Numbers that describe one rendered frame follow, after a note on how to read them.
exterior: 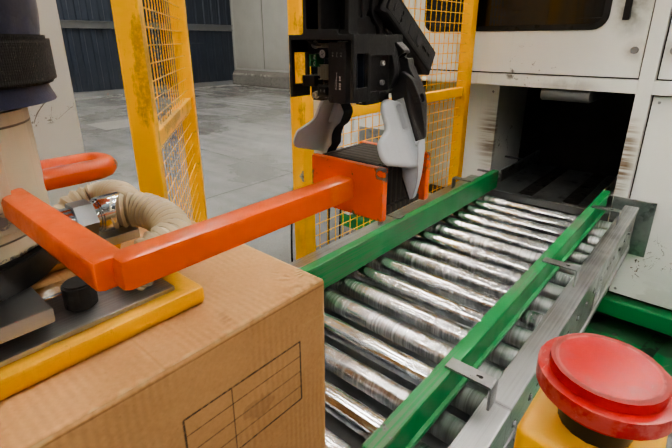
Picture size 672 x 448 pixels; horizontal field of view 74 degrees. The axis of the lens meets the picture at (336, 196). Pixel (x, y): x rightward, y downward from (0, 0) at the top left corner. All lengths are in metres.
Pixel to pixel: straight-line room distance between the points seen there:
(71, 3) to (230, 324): 11.47
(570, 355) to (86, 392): 0.35
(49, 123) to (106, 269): 1.26
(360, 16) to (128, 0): 0.68
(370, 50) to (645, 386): 0.28
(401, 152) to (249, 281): 0.24
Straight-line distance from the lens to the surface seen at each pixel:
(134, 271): 0.29
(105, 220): 0.56
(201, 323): 0.47
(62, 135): 1.55
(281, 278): 0.53
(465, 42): 2.16
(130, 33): 1.02
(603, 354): 0.31
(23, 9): 0.46
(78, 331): 0.46
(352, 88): 0.36
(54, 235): 0.35
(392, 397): 0.97
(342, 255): 1.28
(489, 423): 0.89
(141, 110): 1.03
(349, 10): 0.38
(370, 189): 0.40
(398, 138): 0.40
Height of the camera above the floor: 1.21
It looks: 19 degrees down
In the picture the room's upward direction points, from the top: straight up
